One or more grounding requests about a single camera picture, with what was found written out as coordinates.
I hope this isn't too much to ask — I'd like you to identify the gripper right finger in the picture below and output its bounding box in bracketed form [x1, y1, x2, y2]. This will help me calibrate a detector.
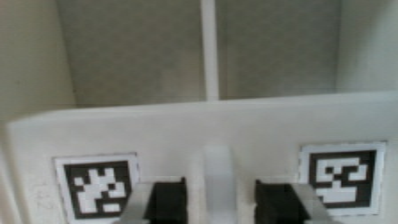
[254, 181, 331, 224]

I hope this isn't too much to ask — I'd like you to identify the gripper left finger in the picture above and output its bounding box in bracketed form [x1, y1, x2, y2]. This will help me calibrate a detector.
[119, 179, 189, 224]

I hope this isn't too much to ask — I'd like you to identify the white cabinet door panel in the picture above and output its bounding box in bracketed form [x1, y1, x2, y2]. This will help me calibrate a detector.
[6, 91, 398, 224]

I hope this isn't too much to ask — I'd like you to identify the white cabinet body box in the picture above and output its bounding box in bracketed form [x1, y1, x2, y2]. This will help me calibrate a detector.
[0, 0, 398, 118]

